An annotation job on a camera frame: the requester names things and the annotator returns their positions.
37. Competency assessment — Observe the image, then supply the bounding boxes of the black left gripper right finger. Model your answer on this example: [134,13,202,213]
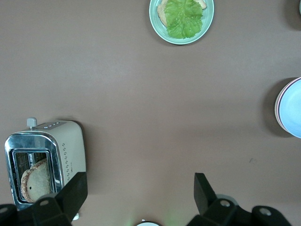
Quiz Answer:
[187,173,292,226]

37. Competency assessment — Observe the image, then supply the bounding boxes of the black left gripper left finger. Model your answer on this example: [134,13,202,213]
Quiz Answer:
[0,171,88,226]

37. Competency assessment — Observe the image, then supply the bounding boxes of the blue shallow bowl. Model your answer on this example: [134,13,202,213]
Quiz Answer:
[279,79,301,139]

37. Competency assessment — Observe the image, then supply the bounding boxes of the round bread slice in toaster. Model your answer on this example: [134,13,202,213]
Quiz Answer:
[20,158,51,203]

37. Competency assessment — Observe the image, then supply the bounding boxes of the beige and chrome toaster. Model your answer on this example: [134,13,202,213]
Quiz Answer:
[4,117,87,211]

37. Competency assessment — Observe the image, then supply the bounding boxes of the beige bowl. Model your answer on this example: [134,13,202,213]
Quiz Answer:
[274,77,301,137]

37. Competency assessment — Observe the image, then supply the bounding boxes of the green lettuce leaf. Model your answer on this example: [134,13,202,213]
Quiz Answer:
[164,0,204,40]

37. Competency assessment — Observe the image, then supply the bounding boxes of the green plate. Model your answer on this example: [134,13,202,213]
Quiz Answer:
[149,0,215,45]

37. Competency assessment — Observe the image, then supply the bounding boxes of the bread slice on plate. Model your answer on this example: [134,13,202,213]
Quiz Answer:
[157,0,207,26]

